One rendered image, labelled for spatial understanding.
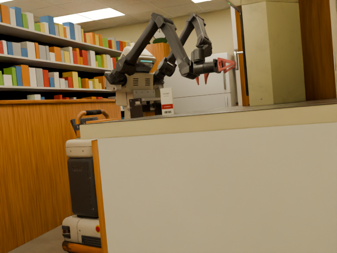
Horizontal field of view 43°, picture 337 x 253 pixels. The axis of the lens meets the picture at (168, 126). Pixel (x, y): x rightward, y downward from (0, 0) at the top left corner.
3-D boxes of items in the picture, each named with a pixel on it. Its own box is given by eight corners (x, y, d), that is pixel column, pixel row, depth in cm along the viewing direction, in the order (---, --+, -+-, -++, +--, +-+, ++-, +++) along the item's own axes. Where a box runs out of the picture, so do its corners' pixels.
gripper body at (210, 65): (220, 59, 212) (206, 62, 215) (216, 58, 203) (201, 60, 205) (221, 73, 212) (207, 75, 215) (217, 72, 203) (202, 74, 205)
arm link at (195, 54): (192, 79, 220) (181, 75, 214) (192, 58, 222) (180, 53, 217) (210, 72, 211) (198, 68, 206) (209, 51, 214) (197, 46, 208)
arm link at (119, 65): (167, 11, 244) (154, 5, 237) (176, 24, 236) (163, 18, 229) (127, 70, 264) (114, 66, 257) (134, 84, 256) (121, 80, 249)
